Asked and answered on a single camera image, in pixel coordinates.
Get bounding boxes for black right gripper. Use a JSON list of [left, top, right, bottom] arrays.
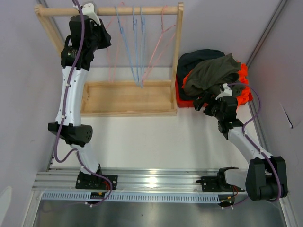
[[192, 92, 224, 121]]

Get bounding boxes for pink wire hanger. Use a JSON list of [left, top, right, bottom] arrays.
[[141, 5, 176, 84], [104, 1, 126, 82]]

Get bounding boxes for olive grey shorts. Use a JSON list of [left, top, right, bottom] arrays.
[[183, 53, 241, 97]]

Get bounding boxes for dark navy shorts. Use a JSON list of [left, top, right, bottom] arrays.
[[176, 49, 225, 101]]

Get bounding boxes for light blue wire hanger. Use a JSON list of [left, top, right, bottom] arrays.
[[140, 7, 146, 88], [115, 6, 139, 85], [132, 7, 142, 87]]

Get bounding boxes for orange shorts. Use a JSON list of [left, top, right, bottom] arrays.
[[181, 63, 253, 106]]

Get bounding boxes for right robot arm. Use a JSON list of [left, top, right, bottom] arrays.
[[194, 92, 288, 201]]

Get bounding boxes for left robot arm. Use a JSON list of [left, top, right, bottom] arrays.
[[48, 15, 111, 189]]

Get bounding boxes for red plastic bin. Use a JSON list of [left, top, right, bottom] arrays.
[[175, 70, 253, 108]]

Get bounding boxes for wooden clothes rack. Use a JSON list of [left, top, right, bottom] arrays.
[[34, 3, 184, 118]]

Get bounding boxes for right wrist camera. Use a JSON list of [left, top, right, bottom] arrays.
[[215, 83, 232, 100]]

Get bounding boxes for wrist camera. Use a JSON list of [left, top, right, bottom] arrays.
[[72, 0, 101, 26], [215, 83, 232, 100]]

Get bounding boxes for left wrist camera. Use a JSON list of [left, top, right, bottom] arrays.
[[72, 0, 101, 26]]

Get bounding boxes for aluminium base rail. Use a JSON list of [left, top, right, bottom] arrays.
[[32, 168, 248, 205]]

